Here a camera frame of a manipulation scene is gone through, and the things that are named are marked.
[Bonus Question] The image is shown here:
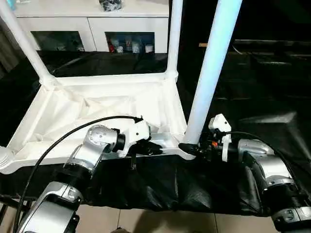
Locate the white cabinet with glass doors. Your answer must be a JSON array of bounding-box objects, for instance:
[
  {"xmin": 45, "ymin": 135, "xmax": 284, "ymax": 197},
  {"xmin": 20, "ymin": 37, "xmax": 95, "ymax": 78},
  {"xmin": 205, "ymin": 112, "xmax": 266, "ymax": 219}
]
[{"xmin": 14, "ymin": 0, "xmax": 171, "ymax": 53}]

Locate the black left wrist camera cable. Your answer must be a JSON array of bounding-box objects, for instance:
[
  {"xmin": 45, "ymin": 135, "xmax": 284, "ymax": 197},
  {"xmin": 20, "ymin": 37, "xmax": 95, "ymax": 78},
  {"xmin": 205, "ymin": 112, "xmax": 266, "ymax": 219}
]
[{"xmin": 12, "ymin": 116, "xmax": 144, "ymax": 233}]

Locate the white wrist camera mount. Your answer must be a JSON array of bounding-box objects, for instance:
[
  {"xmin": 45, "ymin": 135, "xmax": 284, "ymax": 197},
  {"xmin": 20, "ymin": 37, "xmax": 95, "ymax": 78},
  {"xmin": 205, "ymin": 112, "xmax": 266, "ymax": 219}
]
[
  {"xmin": 116, "ymin": 116, "xmax": 153, "ymax": 158},
  {"xmin": 208, "ymin": 113, "xmax": 233, "ymax": 163}
]

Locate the white plastic table top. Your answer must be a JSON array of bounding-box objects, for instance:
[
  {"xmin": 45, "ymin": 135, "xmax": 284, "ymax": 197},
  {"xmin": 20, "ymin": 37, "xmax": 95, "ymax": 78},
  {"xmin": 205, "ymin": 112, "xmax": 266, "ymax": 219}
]
[{"xmin": 0, "ymin": 70, "xmax": 196, "ymax": 175}]

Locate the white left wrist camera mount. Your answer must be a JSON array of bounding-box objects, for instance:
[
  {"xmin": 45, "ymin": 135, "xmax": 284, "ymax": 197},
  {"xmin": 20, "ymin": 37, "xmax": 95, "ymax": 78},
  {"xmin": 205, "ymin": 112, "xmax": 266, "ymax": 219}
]
[{"xmin": 116, "ymin": 116, "xmax": 153, "ymax": 158}]

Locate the grey curtain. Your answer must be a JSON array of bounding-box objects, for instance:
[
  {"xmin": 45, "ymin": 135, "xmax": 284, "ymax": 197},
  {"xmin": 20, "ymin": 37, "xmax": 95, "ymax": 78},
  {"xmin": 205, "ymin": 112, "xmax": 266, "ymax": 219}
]
[{"xmin": 0, "ymin": 17, "xmax": 27, "ymax": 78}]

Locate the black box with beige label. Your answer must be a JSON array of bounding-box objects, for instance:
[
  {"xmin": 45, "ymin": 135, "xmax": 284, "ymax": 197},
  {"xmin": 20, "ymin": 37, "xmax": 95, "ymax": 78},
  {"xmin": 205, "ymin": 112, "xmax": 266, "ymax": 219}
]
[{"xmin": 182, "ymin": 0, "xmax": 235, "ymax": 61}]

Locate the black television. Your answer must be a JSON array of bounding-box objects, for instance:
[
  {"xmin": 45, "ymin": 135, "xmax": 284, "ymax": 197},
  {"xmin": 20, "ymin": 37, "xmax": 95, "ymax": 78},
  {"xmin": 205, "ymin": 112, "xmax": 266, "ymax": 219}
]
[{"xmin": 232, "ymin": 0, "xmax": 311, "ymax": 55}]

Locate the black mat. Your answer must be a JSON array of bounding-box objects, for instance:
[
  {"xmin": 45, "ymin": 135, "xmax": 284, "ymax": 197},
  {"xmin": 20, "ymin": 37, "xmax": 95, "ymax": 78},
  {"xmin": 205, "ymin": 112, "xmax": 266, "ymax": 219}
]
[{"xmin": 0, "ymin": 50, "xmax": 311, "ymax": 216}]

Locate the white plastic table leg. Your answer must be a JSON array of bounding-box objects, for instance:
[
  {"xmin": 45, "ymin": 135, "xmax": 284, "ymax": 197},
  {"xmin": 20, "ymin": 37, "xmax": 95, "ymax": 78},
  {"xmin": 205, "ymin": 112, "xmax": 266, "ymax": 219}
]
[
  {"xmin": 179, "ymin": 0, "xmax": 243, "ymax": 161},
  {"xmin": 166, "ymin": 0, "xmax": 184, "ymax": 82},
  {"xmin": 0, "ymin": 0, "xmax": 59, "ymax": 87},
  {"xmin": 0, "ymin": 145, "xmax": 16, "ymax": 174}
]

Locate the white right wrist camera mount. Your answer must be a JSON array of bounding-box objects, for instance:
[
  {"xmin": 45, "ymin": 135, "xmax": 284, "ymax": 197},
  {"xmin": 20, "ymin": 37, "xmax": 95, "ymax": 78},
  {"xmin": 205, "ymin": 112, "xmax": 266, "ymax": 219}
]
[{"xmin": 208, "ymin": 113, "xmax": 233, "ymax": 163}]

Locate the clear bag on cabinet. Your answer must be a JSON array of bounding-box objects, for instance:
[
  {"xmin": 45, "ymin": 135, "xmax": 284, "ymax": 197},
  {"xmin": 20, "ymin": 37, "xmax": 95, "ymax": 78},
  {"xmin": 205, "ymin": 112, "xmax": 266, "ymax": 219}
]
[{"xmin": 99, "ymin": 0, "xmax": 122, "ymax": 12}]

